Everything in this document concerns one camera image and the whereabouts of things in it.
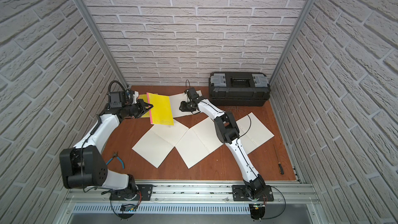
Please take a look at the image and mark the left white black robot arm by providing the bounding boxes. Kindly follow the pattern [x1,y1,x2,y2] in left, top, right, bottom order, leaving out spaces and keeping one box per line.
[59,91,153,200]

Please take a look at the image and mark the black plastic toolbox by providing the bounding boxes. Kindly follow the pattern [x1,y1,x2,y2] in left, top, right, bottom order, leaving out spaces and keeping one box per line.
[208,72,271,107]

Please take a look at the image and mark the white ventilation grille strip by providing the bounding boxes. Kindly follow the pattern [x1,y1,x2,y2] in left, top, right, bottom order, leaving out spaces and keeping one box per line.
[72,203,250,215]

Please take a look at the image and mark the black screwdriver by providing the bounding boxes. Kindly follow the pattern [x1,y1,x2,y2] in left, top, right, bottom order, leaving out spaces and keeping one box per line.
[273,144,285,175]

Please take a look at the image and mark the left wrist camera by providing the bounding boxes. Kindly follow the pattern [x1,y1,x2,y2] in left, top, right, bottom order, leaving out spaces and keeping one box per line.
[126,89,139,105]

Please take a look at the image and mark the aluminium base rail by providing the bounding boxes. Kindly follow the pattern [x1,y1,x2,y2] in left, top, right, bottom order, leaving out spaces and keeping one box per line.
[64,180,320,204]

